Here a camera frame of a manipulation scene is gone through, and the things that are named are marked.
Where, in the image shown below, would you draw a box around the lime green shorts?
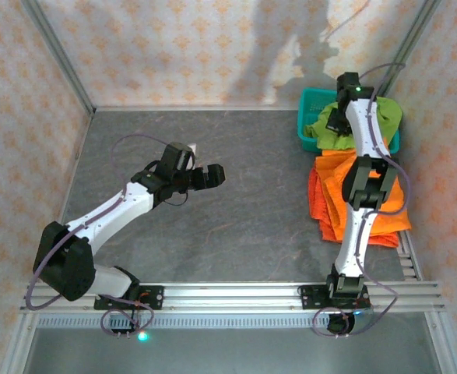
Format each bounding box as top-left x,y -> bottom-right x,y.
304,97 -> 403,151

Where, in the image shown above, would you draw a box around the red-orange shorts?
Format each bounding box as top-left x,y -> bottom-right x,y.
308,167 -> 400,249

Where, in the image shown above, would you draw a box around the bright orange shorts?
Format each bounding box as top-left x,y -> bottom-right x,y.
314,150 -> 413,239

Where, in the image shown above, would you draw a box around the teal plastic basket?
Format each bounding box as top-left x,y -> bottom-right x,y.
297,87 -> 401,153

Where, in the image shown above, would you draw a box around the black round connector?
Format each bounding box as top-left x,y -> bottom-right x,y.
327,313 -> 357,337

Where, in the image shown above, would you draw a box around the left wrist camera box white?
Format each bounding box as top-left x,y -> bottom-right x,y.
188,143 -> 204,171

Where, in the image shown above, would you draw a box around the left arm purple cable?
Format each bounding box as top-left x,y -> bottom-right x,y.
24,134 -> 196,337

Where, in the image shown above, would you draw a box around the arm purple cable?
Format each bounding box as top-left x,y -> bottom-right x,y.
24,134 -> 196,337
312,62 -> 411,338

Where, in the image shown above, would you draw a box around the aluminium frame bar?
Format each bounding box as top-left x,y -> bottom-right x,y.
91,104 -> 301,114

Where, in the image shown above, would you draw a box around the aluminium frame post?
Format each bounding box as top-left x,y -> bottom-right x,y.
375,0 -> 441,97
19,0 -> 97,118

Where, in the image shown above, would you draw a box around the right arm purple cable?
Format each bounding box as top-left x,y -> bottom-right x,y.
312,62 -> 411,338

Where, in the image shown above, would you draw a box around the long aluminium mounting rail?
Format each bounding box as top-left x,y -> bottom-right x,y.
19,282 -> 446,312

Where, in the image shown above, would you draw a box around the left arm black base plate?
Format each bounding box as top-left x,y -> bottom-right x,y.
93,285 -> 164,312

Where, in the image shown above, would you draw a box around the grey slotted cable duct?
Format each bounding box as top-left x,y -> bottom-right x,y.
37,314 -> 330,329

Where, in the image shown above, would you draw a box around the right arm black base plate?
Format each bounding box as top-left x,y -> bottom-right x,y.
297,285 -> 373,312

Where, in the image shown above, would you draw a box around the short slotted cable duct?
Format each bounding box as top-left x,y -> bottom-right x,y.
398,229 -> 424,281

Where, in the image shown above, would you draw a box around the aluminium frame beam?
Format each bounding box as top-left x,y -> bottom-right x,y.
424,311 -> 457,374
0,311 -> 38,374

